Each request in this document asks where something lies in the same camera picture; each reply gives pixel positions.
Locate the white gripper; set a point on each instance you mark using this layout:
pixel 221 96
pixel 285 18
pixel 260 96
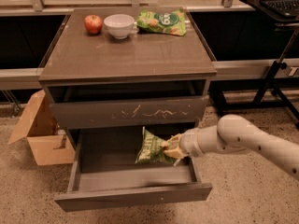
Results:
pixel 189 144

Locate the green jalapeno chip bag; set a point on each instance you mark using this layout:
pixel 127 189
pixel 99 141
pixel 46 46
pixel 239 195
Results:
pixel 152 149

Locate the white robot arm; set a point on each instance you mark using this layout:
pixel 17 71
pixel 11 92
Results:
pixel 233 133

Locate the grey scratched upper drawer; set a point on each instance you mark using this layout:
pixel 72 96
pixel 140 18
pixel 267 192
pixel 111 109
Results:
pixel 119 113

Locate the open grey middle drawer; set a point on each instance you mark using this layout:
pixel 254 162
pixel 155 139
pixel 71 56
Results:
pixel 105 175

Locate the grey drawer cabinet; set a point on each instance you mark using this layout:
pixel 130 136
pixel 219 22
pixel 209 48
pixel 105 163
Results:
pixel 85 68

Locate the green snack bag with logo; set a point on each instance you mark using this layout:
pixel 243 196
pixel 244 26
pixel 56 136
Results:
pixel 169 23

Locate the open cardboard box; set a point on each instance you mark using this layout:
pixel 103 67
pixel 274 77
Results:
pixel 49 144

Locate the white ceramic bowl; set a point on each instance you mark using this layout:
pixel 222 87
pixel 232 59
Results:
pixel 119 25

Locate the red apple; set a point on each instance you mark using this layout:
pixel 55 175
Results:
pixel 93 24

